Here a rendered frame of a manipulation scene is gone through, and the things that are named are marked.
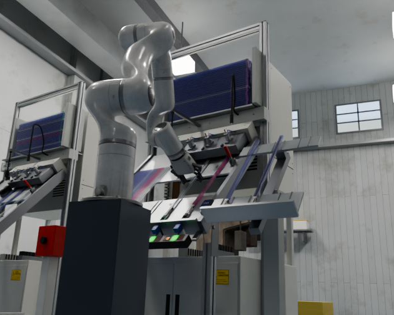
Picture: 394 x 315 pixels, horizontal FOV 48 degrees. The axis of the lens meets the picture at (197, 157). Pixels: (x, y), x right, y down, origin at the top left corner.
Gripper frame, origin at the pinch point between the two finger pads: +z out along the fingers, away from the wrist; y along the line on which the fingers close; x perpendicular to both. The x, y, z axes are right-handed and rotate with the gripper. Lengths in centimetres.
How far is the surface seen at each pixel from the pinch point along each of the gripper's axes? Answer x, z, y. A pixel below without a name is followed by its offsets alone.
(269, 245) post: 34, 8, -44
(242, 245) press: -323, 414, 253
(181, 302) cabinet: 41, 37, 9
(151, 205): 17.4, -2.2, 13.9
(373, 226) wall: -608, 688, 119
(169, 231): 34.0, -2.3, -4.0
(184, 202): 17.5, -2.2, -4.5
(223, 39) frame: -90, -28, 2
